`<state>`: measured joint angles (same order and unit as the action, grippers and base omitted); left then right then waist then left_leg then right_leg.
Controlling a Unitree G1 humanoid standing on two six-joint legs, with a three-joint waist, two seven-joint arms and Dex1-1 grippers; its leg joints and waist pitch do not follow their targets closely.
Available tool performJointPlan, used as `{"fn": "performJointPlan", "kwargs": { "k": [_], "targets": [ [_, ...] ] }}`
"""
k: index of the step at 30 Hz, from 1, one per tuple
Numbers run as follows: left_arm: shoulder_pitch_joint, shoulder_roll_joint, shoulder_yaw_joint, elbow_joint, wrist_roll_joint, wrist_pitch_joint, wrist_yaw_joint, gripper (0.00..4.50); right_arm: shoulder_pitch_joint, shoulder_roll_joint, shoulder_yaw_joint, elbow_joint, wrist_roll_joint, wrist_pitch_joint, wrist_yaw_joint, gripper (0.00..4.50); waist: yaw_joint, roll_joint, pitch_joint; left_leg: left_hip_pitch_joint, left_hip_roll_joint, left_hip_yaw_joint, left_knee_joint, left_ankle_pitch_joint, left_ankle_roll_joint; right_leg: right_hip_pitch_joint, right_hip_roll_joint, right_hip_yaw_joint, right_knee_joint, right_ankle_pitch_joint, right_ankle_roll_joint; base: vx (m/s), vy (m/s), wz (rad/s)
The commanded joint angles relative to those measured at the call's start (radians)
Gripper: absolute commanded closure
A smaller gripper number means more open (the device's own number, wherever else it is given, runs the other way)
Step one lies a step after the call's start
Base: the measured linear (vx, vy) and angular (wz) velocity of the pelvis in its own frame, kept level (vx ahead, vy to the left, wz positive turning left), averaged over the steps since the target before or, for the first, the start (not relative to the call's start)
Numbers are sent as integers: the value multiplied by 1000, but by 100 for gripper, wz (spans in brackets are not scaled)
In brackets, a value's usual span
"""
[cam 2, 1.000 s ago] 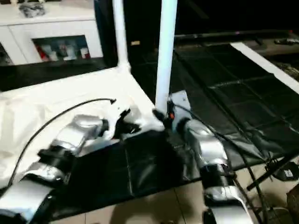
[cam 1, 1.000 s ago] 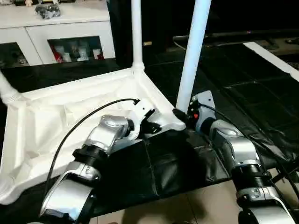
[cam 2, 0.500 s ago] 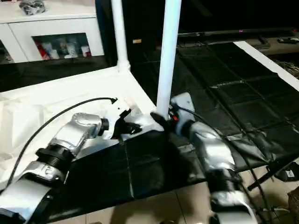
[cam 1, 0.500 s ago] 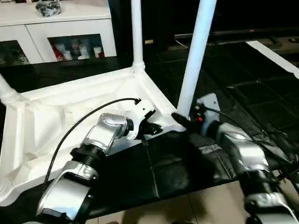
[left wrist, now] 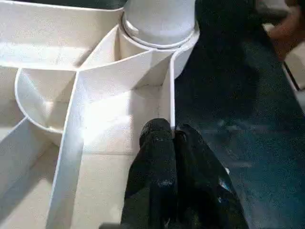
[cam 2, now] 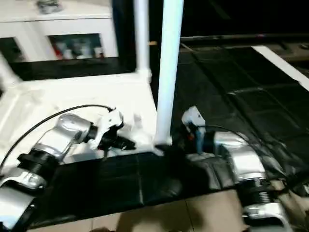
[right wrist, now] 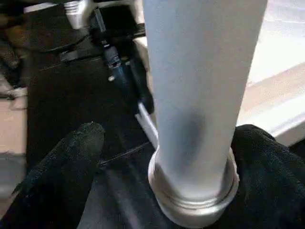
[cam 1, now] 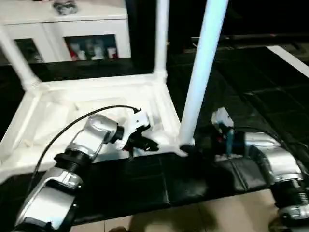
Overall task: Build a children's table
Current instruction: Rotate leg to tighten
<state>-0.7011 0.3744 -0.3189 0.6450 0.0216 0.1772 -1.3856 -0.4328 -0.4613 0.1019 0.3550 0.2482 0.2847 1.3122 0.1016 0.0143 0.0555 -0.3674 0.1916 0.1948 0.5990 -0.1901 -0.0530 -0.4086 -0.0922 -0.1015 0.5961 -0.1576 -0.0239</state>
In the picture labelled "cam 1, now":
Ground white plastic table top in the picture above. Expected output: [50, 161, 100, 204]
[0, 72, 196, 183]

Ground glossy black long bar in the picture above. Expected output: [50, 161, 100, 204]
[191, 33, 309, 45]

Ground white cabinet with glass doors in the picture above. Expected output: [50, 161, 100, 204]
[0, 0, 132, 64]

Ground crumpled silver black object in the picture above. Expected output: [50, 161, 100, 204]
[53, 0, 79, 15]

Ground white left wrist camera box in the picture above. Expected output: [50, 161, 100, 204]
[118, 110, 151, 145]

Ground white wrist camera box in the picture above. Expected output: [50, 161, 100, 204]
[211, 107, 235, 136]
[118, 110, 151, 145]

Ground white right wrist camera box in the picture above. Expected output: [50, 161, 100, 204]
[211, 107, 235, 136]

